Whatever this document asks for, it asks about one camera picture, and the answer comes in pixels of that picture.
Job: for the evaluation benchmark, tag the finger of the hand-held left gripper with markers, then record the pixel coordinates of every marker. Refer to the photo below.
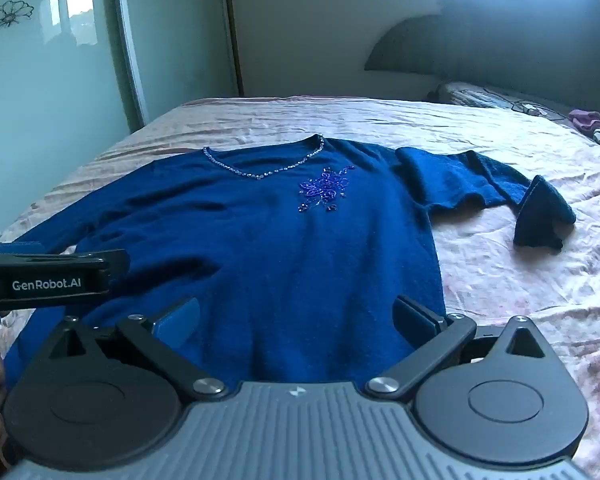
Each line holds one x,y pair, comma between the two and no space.
82,260

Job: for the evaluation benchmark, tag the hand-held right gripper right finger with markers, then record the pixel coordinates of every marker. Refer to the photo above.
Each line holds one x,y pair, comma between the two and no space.
411,319

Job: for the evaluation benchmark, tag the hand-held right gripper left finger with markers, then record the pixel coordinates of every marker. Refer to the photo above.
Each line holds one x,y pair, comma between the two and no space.
176,324

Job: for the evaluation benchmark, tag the blue beaded sweater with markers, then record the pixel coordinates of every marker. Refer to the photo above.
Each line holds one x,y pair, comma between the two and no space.
260,240

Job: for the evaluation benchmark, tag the bed with pink sheet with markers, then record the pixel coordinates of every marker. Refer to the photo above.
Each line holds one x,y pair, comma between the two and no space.
505,270

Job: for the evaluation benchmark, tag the frosted wardrobe door flower decals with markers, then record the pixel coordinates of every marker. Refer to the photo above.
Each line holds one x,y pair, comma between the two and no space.
35,90
180,35

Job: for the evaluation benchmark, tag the patterned pillow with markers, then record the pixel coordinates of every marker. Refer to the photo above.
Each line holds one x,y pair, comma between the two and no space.
485,96

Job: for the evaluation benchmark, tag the purple cloth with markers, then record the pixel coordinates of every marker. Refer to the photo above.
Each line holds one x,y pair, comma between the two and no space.
590,121

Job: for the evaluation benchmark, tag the dark padded headboard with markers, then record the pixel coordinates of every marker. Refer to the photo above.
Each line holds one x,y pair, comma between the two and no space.
505,40

